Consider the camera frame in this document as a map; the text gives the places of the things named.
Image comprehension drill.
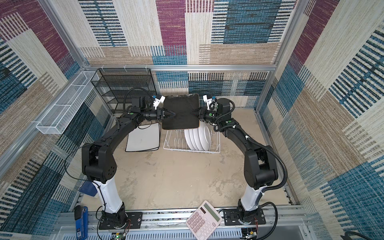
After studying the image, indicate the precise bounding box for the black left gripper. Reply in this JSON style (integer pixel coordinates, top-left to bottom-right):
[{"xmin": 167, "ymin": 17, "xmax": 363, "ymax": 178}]
[{"xmin": 141, "ymin": 108, "xmax": 176, "ymax": 124}]

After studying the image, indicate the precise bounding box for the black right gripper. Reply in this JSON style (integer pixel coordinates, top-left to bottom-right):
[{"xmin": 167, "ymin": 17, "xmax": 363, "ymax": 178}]
[{"xmin": 189, "ymin": 106, "xmax": 221, "ymax": 123}]

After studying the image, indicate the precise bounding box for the black square plate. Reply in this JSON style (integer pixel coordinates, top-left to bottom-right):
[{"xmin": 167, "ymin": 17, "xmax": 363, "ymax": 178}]
[{"xmin": 162, "ymin": 94, "xmax": 200, "ymax": 130}]

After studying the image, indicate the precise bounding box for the white square plate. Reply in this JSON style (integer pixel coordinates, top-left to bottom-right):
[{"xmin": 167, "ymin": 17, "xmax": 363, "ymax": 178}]
[{"xmin": 125, "ymin": 123, "xmax": 161, "ymax": 153}]

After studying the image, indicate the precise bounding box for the white round plate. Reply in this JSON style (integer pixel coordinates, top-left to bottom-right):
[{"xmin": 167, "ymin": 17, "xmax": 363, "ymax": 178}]
[
  {"xmin": 184, "ymin": 129, "xmax": 195, "ymax": 151},
  {"xmin": 193, "ymin": 129, "xmax": 204, "ymax": 151},
  {"xmin": 198, "ymin": 122, "xmax": 211, "ymax": 151},
  {"xmin": 189, "ymin": 129, "xmax": 198, "ymax": 151}
]

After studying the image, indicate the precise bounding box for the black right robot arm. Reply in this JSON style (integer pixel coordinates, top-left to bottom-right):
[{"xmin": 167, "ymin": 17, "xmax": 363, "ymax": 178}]
[{"xmin": 192, "ymin": 98, "xmax": 279, "ymax": 224}]

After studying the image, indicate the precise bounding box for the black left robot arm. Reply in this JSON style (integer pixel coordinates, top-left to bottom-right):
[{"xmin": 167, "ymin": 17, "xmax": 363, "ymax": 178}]
[{"xmin": 82, "ymin": 97, "xmax": 176, "ymax": 228}]

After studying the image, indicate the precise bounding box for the black mesh shelf rack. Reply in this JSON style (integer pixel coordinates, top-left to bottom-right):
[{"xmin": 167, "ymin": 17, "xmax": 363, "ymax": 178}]
[{"xmin": 91, "ymin": 68, "xmax": 158, "ymax": 114}]

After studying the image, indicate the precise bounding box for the blue book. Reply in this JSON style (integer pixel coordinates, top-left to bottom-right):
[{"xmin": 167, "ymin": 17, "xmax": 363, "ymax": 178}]
[{"xmin": 79, "ymin": 181, "xmax": 98, "ymax": 198}]

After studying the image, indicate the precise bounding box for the pink calculator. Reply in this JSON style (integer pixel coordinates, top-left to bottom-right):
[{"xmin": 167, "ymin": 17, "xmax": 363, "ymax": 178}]
[{"xmin": 186, "ymin": 201, "xmax": 223, "ymax": 240}]

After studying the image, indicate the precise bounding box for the blue utility tool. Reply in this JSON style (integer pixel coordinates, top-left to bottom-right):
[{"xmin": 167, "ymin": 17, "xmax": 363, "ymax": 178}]
[{"xmin": 74, "ymin": 205, "xmax": 89, "ymax": 240}]

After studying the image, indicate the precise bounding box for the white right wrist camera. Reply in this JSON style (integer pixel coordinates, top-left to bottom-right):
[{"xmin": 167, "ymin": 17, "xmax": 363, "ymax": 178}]
[{"xmin": 203, "ymin": 95, "xmax": 215, "ymax": 111}]

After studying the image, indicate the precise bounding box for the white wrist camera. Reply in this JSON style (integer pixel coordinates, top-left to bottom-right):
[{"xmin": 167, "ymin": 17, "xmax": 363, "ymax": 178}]
[
  {"xmin": 203, "ymin": 95, "xmax": 215, "ymax": 111},
  {"xmin": 153, "ymin": 95, "xmax": 166, "ymax": 110}
]

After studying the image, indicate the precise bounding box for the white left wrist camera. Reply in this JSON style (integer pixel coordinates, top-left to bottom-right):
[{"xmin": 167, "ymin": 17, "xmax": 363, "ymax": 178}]
[{"xmin": 153, "ymin": 95, "xmax": 166, "ymax": 110}]

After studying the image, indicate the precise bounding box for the white wire dish rack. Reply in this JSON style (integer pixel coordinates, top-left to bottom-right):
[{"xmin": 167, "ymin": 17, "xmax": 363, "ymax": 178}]
[{"xmin": 163, "ymin": 124, "xmax": 221, "ymax": 154}]

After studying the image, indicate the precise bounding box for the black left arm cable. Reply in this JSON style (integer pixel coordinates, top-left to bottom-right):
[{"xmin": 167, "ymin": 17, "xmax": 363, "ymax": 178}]
[{"xmin": 63, "ymin": 86, "xmax": 157, "ymax": 211}]

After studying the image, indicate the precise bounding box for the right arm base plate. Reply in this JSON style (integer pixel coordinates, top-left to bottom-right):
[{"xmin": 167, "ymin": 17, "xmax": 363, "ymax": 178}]
[{"xmin": 220, "ymin": 209, "xmax": 266, "ymax": 226}]

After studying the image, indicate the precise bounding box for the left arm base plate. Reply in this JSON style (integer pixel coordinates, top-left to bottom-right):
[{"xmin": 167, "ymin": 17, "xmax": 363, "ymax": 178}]
[{"xmin": 98, "ymin": 211, "xmax": 143, "ymax": 230}]

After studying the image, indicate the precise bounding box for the white wire wall basket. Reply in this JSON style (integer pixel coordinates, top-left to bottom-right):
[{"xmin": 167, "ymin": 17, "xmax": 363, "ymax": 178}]
[{"xmin": 36, "ymin": 71, "xmax": 95, "ymax": 135}]

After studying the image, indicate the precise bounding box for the aluminium front rail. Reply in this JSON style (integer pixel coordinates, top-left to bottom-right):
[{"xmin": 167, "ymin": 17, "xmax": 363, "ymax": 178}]
[{"xmin": 53, "ymin": 205, "xmax": 310, "ymax": 240}]

